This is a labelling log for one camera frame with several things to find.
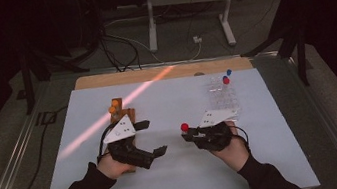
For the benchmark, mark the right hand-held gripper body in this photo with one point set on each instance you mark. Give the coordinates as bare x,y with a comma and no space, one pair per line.
215,117

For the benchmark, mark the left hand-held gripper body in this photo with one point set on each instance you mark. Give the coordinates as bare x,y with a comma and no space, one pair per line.
120,132

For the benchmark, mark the red capped test tube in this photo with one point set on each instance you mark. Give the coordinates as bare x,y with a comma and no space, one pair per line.
184,126
226,81

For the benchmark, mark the wooden test tube rack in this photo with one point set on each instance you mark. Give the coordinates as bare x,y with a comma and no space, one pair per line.
123,113

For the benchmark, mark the clear plastic test tube rack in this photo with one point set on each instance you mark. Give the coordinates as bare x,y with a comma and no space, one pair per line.
224,98

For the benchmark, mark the person's left hand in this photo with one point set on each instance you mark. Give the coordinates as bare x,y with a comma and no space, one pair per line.
112,168

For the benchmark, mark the person's right hand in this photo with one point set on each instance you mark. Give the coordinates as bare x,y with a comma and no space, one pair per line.
236,155

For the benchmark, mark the white table board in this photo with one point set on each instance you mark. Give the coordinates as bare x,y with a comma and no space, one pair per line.
182,180

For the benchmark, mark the blue capped test tube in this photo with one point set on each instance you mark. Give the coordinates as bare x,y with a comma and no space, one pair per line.
229,72

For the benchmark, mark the white power plug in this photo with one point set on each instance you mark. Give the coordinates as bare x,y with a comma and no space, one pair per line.
197,39

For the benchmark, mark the black metal stand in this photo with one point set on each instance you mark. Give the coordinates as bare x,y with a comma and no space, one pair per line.
300,54
27,85

